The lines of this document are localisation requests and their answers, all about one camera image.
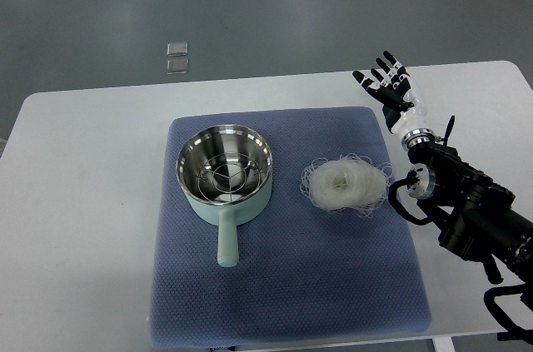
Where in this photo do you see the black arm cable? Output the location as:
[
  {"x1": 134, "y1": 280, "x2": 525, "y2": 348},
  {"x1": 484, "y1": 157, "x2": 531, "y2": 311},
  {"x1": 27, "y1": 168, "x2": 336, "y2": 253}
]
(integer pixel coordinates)
[{"x1": 387, "y1": 176, "x2": 434, "y2": 226}]

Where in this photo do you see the wire steaming rack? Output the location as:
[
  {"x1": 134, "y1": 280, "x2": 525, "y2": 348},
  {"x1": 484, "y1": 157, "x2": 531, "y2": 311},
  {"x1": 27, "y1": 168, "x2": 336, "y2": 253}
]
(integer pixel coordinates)
[{"x1": 197, "y1": 154, "x2": 262, "y2": 204}]

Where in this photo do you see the white vermicelli nest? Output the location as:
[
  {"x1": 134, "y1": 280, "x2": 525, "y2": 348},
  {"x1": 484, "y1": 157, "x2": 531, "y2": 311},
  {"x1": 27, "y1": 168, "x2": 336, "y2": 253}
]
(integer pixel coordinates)
[{"x1": 300, "y1": 153, "x2": 395, "y2": 217}]

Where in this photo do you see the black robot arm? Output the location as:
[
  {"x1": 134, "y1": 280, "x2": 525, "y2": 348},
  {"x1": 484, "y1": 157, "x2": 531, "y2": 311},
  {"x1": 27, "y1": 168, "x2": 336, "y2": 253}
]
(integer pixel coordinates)
[{"x1": 388, "y1": 126, "x2": 532, "y2": 344}]

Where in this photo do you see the blue textured mat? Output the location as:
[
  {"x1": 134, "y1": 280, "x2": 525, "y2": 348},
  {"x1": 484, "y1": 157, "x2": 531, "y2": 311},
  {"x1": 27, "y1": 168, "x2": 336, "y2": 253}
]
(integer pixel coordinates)
[{"x1": 149, "y1": 107, "x2": 431, "y2": 349}]

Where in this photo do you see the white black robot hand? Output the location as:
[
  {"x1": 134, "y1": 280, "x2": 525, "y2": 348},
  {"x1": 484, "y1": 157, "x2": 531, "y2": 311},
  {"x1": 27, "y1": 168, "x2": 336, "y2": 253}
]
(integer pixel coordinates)
[{"x1": 352, "y1": 51, "x2": 436, "y2": 151}]

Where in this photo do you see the upper metal floor plate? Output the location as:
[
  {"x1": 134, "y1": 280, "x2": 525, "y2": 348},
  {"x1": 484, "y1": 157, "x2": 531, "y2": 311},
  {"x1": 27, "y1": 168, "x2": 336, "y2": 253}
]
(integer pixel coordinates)
[{"x1": 167, "y1": 41, "x2": 188, "y2": 57}]

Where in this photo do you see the mint green steel pot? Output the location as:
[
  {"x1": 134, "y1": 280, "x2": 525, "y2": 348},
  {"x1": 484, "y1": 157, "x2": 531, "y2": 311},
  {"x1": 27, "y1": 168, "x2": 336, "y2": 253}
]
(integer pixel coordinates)
[{"x1": 176, "y1": 124, "x2": 273, "y2": 268}]

